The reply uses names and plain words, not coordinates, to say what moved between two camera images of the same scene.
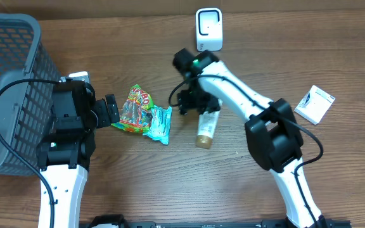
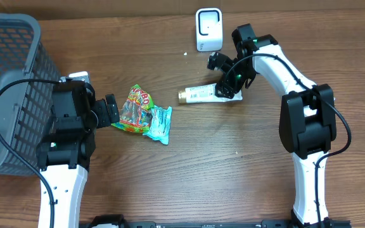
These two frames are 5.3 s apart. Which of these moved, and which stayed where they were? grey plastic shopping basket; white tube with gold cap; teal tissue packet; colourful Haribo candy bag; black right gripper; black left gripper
Moved: white tube with gold cap; black right gripper
Stayed: grey plastic shopping basket; black left gripper; colourful Haribo candy bag; teal tissue packet
